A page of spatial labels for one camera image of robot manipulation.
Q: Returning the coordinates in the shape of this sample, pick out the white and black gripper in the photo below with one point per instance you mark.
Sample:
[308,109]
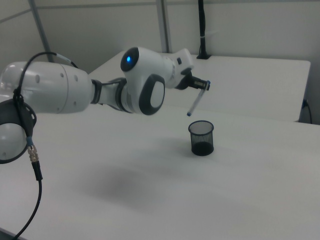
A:
[183,66]

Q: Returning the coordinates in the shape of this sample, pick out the blue and white marker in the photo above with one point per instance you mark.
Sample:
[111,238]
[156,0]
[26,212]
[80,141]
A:
[196,102]

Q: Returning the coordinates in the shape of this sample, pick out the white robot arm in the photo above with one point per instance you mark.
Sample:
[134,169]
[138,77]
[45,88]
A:
[82,87]

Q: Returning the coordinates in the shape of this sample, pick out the black mesh pen cup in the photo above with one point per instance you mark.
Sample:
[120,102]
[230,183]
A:
[201,138]

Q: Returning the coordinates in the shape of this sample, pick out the black camera pole with base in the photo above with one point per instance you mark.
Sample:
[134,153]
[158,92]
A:
[202,27]

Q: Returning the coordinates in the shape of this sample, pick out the grey partition frame post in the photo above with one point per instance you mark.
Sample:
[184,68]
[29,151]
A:
[163,25]

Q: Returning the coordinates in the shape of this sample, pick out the grey slanted partition post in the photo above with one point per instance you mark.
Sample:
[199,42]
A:
[41,30]

